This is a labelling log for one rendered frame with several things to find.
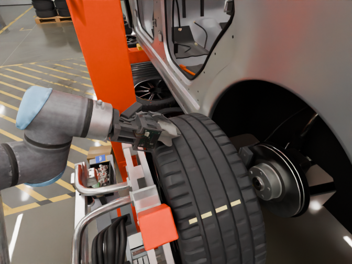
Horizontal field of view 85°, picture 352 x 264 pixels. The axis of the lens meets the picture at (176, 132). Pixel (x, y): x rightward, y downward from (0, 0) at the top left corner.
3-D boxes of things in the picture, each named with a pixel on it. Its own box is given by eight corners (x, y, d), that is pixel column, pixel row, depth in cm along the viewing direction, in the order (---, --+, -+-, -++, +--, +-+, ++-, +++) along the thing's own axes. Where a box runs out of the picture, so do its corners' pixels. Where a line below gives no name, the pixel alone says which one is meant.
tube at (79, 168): (134, 190, 67) (130, 172, 60) (75, 209, 62) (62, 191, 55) (127, 155, 79) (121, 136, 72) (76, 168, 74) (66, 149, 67)
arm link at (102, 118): (84, 124, 49) (94, 90, 45) (104, 128, 52) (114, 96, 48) (84, 145, 42) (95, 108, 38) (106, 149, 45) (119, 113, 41)
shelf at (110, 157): (120, 204, 122) (119, 202, 120) (92, 213, 118) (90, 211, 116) (112, 156, 152) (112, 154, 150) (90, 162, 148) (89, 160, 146)
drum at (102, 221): (161, 230, 76) (159, 214, 66) (105, 251, 70) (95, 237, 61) (152, 199, 86) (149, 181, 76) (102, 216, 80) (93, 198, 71)
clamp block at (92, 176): (98, 184, 78) (95, 176, 74) (74, 190, 76) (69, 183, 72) (98, 174, 82) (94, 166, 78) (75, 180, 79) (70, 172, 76)
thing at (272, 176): (269, 216, 94) (323, 213, 66) (256, 222, 92) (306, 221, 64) (241, 156, 106) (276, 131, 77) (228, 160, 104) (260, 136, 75)
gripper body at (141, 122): (153, 153, 50) (106, 147, 44) (146, 134, 57) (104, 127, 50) (165, 130, 47) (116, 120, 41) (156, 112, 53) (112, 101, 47)
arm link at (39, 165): (-2, 172, 43) (1, 124, 38) (52, 159, 53) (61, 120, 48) (16, 199, 39) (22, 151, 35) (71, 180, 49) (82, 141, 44)
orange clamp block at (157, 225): (172, 229, 50) (179, 239, 42) (142, 240, 48) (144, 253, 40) (165, 202, 51) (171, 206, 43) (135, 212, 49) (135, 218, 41)
